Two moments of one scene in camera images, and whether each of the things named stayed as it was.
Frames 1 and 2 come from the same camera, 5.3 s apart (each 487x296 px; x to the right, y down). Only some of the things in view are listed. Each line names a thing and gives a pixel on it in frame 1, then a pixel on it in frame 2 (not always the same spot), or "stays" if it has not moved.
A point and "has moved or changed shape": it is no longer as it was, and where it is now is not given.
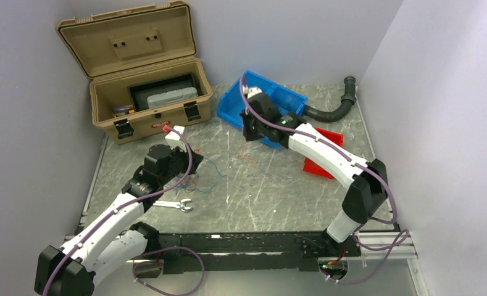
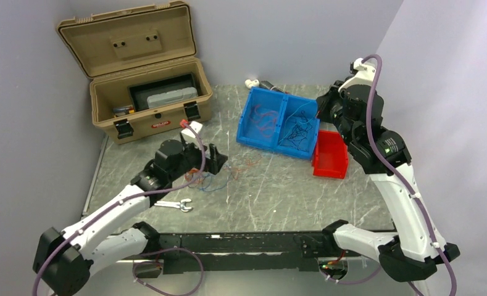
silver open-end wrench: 178,205 stays
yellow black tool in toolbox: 123,110 stays
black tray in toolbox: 139,93 stays
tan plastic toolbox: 145,75 stays
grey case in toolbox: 171,97 stays
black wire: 289,105 has moved or changed shape
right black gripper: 249,135 -> 324,101
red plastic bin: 336,137 has moved or changed shape
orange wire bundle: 186,177 has moved or changed shape
